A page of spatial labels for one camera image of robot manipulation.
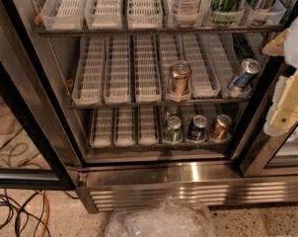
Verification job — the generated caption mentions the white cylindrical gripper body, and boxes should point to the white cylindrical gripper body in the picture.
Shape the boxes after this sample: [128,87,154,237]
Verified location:
[262,75,298,137]

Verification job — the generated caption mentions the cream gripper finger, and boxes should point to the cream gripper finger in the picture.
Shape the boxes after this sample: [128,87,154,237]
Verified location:
[270,70,298,132]
[262,30,287,56]

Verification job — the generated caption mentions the orange can bottom shelf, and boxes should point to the orange can bottom shelf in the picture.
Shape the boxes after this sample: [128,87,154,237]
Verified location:
[209,115,232,140]

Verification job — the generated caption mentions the orange can shelf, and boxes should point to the orange can shelf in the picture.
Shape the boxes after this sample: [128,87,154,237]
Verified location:
[209,115,232,140]
[167,60,192,96]

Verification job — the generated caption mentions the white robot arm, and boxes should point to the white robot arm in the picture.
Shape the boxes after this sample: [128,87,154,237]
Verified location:
[262,16,298,136]

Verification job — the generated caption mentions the right glass fridge door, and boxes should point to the right glass fridge door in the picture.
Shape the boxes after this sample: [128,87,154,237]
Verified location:
[235,63,298,178]

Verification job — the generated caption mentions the glass fridge door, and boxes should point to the glass fridge door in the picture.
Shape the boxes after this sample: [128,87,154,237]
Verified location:
[235,63,298,178]
[0,0,81,191]

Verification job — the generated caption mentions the blue silver can middle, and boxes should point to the blue silver can middle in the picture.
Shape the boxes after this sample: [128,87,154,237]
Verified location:
[227,58,261,92]

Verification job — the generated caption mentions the blue can bottom shelf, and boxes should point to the blue can bottom shelf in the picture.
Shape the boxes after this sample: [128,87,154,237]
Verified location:
[186,116,207,142]

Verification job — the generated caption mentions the white bottle top shelf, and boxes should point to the white bottle top shelf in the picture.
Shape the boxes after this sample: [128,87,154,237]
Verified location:
[172,0,201,28]

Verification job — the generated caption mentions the green can front bottom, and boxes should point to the green can front bottom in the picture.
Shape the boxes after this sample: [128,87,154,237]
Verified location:
[163,116,183,143]

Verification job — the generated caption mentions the green can rear bottom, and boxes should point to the green can rear bottom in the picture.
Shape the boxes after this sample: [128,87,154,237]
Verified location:
[164,105,181,119]

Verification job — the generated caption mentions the orange can middle shelf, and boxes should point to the orange can middle shelf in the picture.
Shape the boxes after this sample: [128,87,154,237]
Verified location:
[167,60,192,96]

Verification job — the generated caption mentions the steel fridge base grille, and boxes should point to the steel fridge base grille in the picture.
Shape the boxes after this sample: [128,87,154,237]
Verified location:
[76,162,298,213]

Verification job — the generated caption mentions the left glass fridge door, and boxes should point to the left glass fridge door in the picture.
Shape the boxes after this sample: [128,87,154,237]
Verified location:
[0,0,81,191]

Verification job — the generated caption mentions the tray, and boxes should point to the tray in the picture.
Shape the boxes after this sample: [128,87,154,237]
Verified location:
[158,36,191,102]
[72,37,106,107]
[104,36,131,104]
[138,107,159,145]
[40,0,87,31]
[90,109,112,148]
[113,107,135,146]
[84,0,123,30]
[182,35,220,98]
[127,0,163,29]
[206,34,252,99]
[133,36,162,103]

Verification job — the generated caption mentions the clear plastic bag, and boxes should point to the clear plastic bag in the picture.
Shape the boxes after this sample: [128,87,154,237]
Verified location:
[105,197,215,237]

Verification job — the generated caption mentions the top wire shelf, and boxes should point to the top wire shelf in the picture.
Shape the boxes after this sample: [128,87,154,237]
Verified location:
[37,25,284,38]

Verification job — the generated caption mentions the wire shelf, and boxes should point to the wire shelf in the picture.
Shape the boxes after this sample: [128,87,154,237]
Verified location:
[86,142,229,152]
[37,25,284,38]
[70,97,250,110]

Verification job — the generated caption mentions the middle wire shelf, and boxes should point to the middle wire shelf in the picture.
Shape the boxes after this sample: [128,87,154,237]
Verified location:
[70,97,250,110]

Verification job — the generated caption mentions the bottom wire shelf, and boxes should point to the bottom wire shelf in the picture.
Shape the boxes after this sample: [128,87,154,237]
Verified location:
[86,142,229,152]

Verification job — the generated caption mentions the orange cable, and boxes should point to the orange cable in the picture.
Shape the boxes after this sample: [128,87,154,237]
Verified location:
[34,190,51,237]

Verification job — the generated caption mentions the black cables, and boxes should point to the black cables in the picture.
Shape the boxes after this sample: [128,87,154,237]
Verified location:
[0,189,51,237]

